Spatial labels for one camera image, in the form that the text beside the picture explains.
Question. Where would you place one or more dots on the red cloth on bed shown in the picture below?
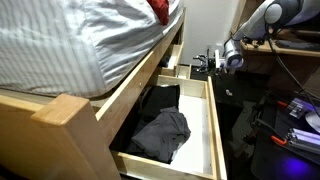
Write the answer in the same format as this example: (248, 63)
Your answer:
(161, 9)

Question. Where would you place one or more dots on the grey striped mattress sheet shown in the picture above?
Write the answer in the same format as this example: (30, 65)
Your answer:
(77, 47)

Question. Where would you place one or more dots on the wooden bed frame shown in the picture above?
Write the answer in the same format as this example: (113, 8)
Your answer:
(68, 137)

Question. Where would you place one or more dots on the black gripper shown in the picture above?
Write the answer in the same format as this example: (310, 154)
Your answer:
(210, 61)

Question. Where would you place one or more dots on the dark grey folded clothes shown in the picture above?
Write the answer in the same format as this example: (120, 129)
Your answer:
(162, 128)

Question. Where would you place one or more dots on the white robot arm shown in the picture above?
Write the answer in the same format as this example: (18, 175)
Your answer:
(274, 14)

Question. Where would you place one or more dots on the wooden drawer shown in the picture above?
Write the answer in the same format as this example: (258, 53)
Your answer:
(170, 61)
(201, 156)
(183, 71)

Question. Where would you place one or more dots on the black box on floor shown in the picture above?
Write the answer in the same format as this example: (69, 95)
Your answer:
(234, 89)

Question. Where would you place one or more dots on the silver aluminium rail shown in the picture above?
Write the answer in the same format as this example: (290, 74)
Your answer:
(304, 140)

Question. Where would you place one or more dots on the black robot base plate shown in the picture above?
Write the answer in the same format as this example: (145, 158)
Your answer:
(274, 158)

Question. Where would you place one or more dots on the wooden desk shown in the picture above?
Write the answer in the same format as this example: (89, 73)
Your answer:
(304, 65)

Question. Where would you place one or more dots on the orange handled clamp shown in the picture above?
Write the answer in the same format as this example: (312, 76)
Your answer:
(275, 136)

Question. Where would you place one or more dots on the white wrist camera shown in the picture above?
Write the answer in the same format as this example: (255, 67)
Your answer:
(217, 59)

